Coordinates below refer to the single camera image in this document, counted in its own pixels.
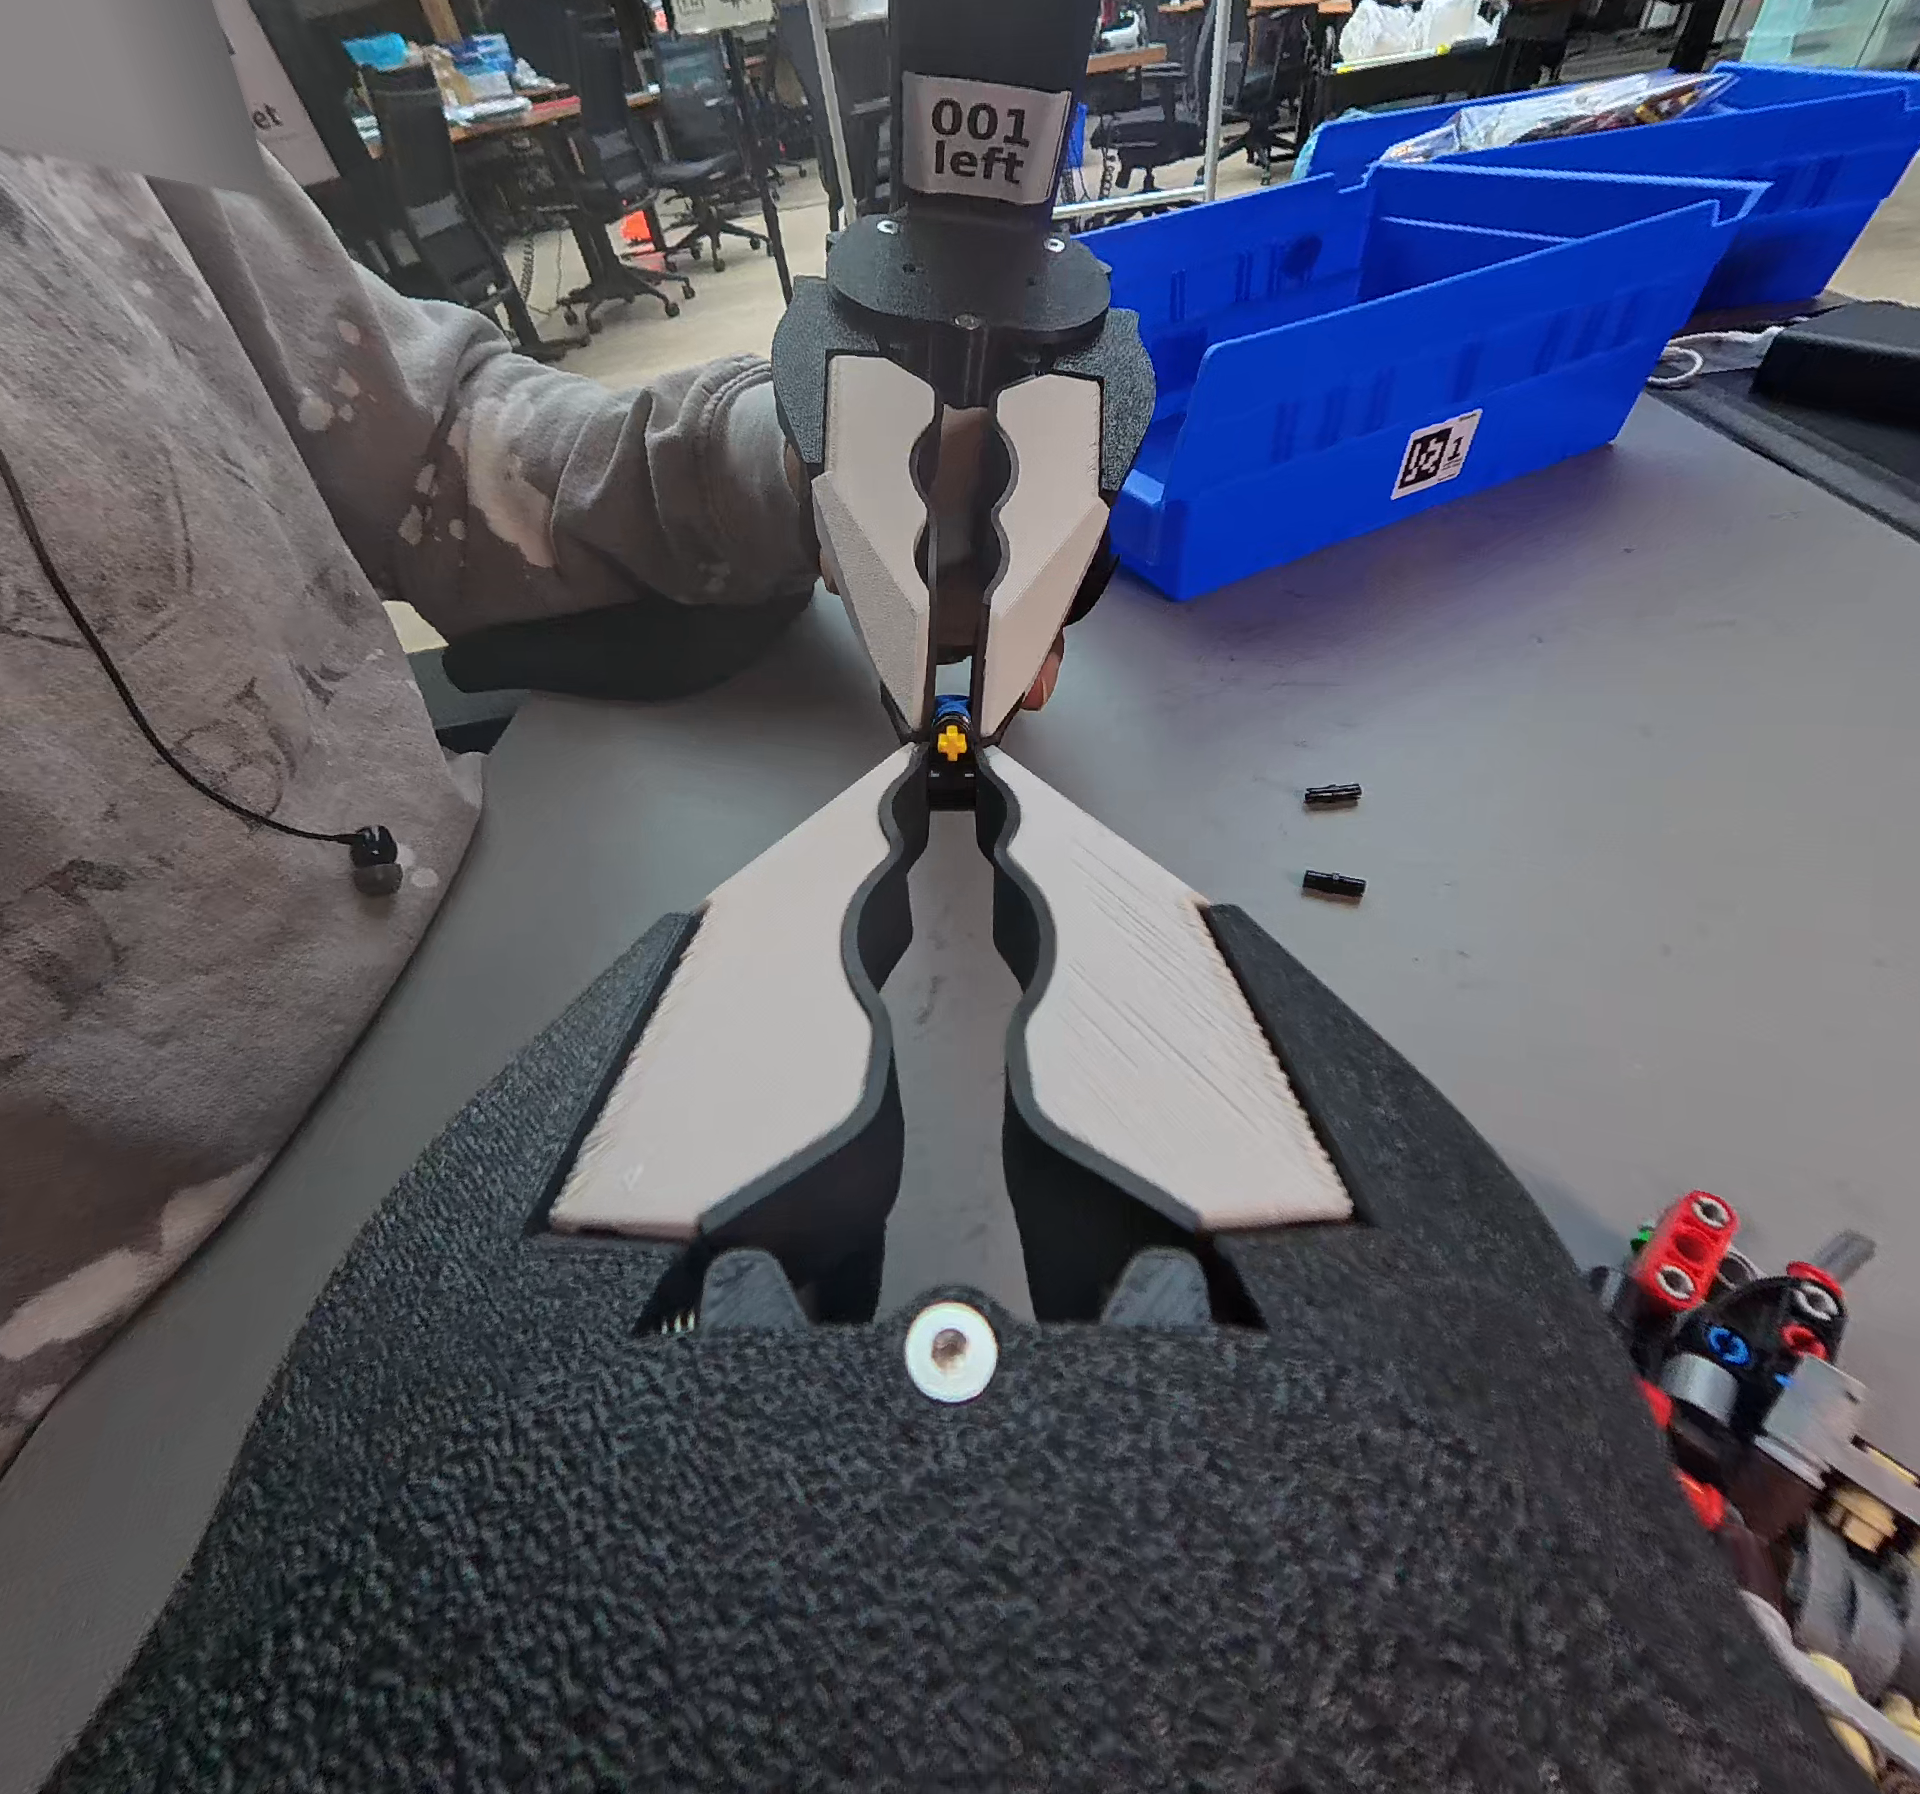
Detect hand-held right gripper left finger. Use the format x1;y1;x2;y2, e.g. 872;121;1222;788
550;745;921;1240

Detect black earphone with cable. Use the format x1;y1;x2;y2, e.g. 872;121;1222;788
0;452;406;897

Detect grey desk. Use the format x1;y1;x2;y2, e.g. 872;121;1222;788
0;377;1920;1794

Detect white cord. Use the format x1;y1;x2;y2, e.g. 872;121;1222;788
1655;331;1778;388

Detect person's left forearm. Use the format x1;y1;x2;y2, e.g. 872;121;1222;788
299;279;819;626

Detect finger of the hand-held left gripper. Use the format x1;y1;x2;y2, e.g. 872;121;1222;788
974;373;1116;747
810;354;948;733

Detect person's grey sweatshirt torso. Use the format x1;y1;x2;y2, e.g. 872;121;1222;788
0;152;488;1466

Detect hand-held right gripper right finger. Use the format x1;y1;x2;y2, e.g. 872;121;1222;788
965;747;1355;1235

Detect white plastic bags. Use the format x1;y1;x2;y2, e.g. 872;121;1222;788
1334;0;1503;64

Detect black box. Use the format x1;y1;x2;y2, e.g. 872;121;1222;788
1751;317;1920;421

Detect black mat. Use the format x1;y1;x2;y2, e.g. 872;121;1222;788
1650;297;1920;543

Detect clear bag of toy pieces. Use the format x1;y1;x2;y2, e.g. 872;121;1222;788
1379;69;1740;165

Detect white marker sign board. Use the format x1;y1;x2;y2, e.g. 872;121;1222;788
164;0;342;184

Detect blue plastic bin with tag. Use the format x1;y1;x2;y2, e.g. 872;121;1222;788
1077;163;1775;604

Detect black office chair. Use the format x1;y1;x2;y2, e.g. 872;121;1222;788
570;17;698;328
652;31;777;273
367;69;570;359

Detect toy brick car chassis assembly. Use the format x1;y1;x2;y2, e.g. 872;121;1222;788
1590;1192;1920;1794

